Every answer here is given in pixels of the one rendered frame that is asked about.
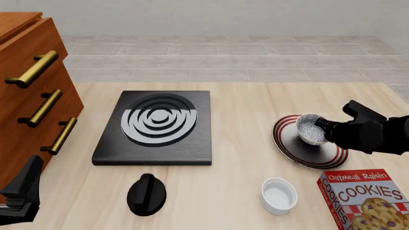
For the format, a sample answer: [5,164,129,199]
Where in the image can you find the wooden cabinet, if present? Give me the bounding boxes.
[0,11,85,204]

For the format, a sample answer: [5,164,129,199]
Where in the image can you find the plate with red rings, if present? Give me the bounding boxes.
[272,114,351,171]

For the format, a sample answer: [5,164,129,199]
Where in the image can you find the wooden drawer with brass handle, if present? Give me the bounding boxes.
[0,59,78,157]
[0,86,85,204]
[0,17,70,113]

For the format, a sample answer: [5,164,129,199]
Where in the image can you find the round black stove knob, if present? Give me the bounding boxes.
[126,172,168,217]

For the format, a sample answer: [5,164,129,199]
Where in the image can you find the patterned black and white bowl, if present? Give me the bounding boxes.
[295,113,330,146]

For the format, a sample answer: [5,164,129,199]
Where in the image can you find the brass drawer handle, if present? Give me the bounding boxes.
[4,50,59,89]
[17,88,64,128]
[40,117,79,156]

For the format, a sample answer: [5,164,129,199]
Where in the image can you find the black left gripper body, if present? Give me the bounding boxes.
[0,193,42,226]

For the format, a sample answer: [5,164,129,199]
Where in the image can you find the flat black stove plate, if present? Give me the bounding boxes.
[91,90,213,167]

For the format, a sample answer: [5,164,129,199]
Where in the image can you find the red cookies box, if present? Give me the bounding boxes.
[316,169,409,230]

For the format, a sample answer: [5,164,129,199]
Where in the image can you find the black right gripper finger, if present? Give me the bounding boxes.
[314,118,338,136]

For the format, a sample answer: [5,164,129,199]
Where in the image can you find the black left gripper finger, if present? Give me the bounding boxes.
[0,154,44,205]

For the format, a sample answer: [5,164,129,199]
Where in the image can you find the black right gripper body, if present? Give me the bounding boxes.
[328,119,389,155]

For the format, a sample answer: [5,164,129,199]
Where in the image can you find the small white ramekin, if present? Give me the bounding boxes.
[260,176,299,217]

